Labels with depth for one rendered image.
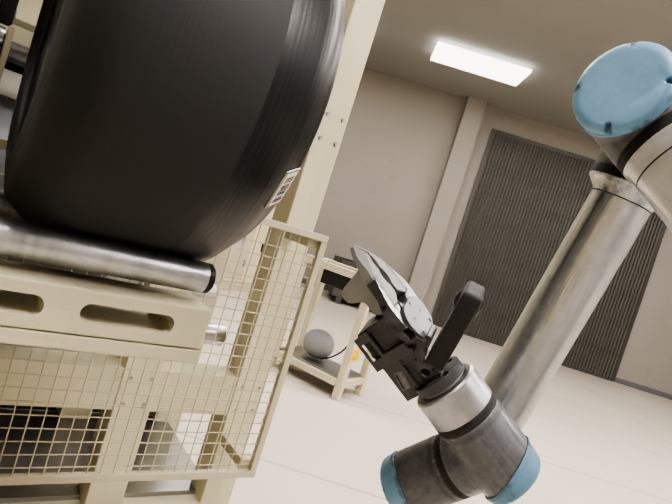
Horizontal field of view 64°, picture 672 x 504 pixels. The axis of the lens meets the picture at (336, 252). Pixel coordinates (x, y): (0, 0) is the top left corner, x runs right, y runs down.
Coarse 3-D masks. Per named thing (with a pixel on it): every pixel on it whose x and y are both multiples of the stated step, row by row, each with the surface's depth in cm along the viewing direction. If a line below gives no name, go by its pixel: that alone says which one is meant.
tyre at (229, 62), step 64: (64, 0) 56; (128, 0) 52; (192, 0) 54; (256, 0) 58; (320, 0) 63; (64, 64) 54; (128, 64) 53; (192, 64) 55; (256, 64) 59; (320, 64) 64; (64, 128) 56; (128, 128) 56; (192, 128) 58; (256, 128) 62; (64, 192) 60; (128, 192) 61; (192, 192) 64; (256, 192) 67; (192, 256) 76
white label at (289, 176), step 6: (300, 168) 71; (288, 174) 68; (294, 174) 70; (282, 180) 68; (288, 180) 70; (282, 186) 69; (288, 186) 72; (276, 192) 69; (282, 192) 71; (270, 198) 69; (276, 198) 71; (270, 204) 70
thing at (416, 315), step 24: (408, 312) 67; (360, 336) 69; (384, 336) 69; (408, 336) 67; (432, 336) 68; (384, 360) 69; (408, 360) 70; (456, 360) 70; (408, 384) 70; (432, 384) 68
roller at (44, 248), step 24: (0, 216) 62; (0, 240) 61; (24, 240) 62; (48, 240) 64; (72, 240) 66; (96, 240) 68; (72, 264) 66; (96, 264) 67; (120, 264) 69; (144, 264) 70; (168, 264) 72; (192, 264) 75; (192, 288) 75
